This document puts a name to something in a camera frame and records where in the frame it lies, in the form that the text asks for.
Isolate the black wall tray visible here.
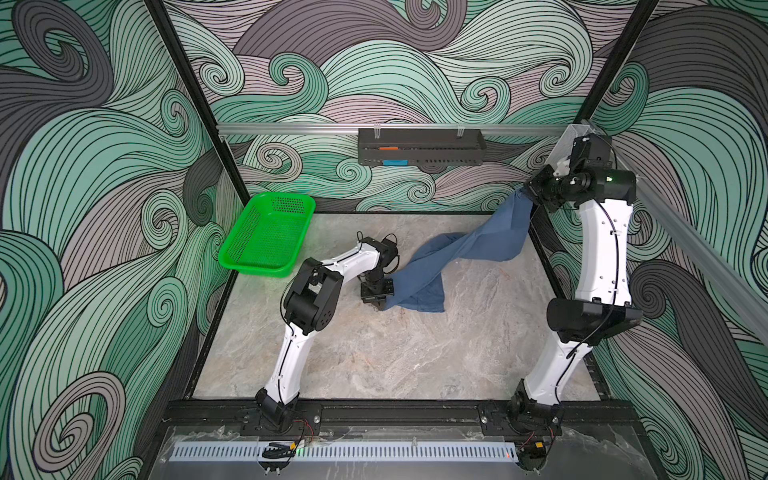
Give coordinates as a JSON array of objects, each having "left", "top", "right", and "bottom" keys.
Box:
[{"left": 357, "top": 129, "right": 487, "bottom": 172}]

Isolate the green plastic basket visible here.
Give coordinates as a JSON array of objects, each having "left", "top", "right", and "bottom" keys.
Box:
[{"left": 218, "top": 192, "right": 316, "bottom": 278}]

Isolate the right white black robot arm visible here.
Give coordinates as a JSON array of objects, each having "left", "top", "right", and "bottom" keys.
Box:
[{"left": 508, "top": 165, "right": 642, "bottom": 425}]

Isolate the blue t-shirt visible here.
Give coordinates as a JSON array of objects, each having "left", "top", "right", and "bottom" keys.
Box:
[{"left": 383, "top": 192, "right": 533, "bottom": 313}]

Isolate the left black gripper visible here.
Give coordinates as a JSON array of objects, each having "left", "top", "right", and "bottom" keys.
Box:
[{"left": 361, "top": 274, "right": 394, "bottom": 311}]

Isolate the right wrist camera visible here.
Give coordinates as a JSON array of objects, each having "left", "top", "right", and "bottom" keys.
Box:
[{"left": 569, "top": 133, "right": 615, "bottom": 174}]

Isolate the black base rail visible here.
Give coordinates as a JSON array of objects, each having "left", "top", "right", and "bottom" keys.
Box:
[{"left": 159, "top": 399, "right": 639, "bottom": 438}]

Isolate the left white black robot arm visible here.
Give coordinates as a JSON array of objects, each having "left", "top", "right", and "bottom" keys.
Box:
[{"left": 256, "top": 235, "right": 399, "bottom": 430}]

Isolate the aluminium back rail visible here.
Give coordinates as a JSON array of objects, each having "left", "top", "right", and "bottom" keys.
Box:
[{"left": 216, "top": 122, "right": 567, "bottom": 136}]

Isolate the white slotted cable duct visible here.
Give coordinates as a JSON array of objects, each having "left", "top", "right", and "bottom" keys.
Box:
[{"left": 169, "top": 440, "right": 518, "bottom": 463}]

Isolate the aluminium right rail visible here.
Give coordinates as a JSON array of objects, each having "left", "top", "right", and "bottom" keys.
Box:
[{"left": 636, "top": 177, "right": 767, "bottom": 345}]

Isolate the aluminium rail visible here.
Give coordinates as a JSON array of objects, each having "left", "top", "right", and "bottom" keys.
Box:
[
  {"left": 636, "top": 177, "right": 767, "bottom": 345},
  {"left": 216, "top": 122, "right": 567, "bottom": 136}
]

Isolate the clear acrylic wall holder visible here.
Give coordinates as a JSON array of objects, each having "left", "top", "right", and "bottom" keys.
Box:
[{"left": 546, "top": 124, "right": 598, "bottom": 179}]

